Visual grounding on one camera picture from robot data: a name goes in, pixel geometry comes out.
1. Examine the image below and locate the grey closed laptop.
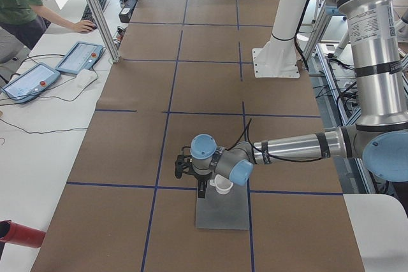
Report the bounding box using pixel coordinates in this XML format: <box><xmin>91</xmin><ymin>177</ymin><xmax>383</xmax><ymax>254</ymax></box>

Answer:
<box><xmin>195</xmin><ymin>185</ymin><xmax>249</xmax><ymax>230</ymax></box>

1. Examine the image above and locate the red bottle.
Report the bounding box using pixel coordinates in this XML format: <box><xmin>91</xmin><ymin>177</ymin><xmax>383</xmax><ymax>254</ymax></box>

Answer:
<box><xmin>1</xmin><ymin>220</ymin><xmax>46</xmax><ymax>248</ymax></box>

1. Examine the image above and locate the black keyboard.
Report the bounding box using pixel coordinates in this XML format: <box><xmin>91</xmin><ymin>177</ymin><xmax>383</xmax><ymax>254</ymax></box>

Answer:
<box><xmin>80</xmin><ymin>0</ymin><xmax>109</xmax><ymax>22</ymax></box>

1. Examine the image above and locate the white folded cloth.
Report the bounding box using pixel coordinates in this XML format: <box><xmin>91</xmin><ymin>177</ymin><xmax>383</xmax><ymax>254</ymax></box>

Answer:
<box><xmin>74</xmin><ymin>69</ymin><xmax>98</xmax><ymax>89</ymax></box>

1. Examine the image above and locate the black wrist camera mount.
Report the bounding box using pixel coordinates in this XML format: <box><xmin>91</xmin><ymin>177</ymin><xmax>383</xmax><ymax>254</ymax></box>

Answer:
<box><xmin>175</xmin><ymin>154</ymin><xmax>194</xmax><ymax>179</ymax></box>

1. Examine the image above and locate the person in green shirt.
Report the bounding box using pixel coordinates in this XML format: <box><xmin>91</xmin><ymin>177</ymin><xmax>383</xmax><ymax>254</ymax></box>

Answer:
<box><xmin>1</xmin><ymin>0</ymin><xmax>93</xmax><ymax>32</ymax></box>

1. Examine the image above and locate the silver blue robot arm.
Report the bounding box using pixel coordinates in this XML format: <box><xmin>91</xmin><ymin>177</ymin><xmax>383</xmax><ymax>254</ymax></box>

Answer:
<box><xmin>159</xmin><ymin>0</ymin><xmax>323</xmax><ymax>188</ymax></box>

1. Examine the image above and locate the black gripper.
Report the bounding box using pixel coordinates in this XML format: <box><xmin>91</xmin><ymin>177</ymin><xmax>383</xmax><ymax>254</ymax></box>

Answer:
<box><xmin>194</xmin><ymin>171</ymin><xmax>212</xmax><ymax>198</ymax></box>

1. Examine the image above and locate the blue teach pendant near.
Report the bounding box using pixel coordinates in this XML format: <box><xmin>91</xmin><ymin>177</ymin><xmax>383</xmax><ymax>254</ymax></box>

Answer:
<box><xmin>1</xmin><ymin>62</ymin><xmax>61</xmax><ymax>103</ymax></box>

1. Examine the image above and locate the blue teach pendant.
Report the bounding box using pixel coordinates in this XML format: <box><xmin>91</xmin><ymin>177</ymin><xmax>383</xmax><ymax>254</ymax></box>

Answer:
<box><xmin>1</xmin><ymin>62</ymin><xmax>61</xmax><ymax>103</ymax></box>
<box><xmin>55</xmin><ymin>41</ymin><xmax>104</xmax><ymax>75</ymax></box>

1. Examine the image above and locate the aluminium frame post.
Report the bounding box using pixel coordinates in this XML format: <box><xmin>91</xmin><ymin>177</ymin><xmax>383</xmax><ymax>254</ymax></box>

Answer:
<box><xmin>86</xmin><ymin>0</ymin><xmax>120</xmax><ymax>63</ymax></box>

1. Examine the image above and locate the blue teach pendant far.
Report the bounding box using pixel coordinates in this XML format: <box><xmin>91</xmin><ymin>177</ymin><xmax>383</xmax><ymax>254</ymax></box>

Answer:
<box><xmin>55</xmin><ymin>41</ymin><xmax>104</xmax><ymax>75</ymax></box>

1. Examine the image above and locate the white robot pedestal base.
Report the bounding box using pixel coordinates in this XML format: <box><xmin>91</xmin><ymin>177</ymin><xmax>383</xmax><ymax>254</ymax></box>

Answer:
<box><xmin>252</xmin><ymin>0</ymin><xmax>309</xmax><ymax>78</ymax></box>

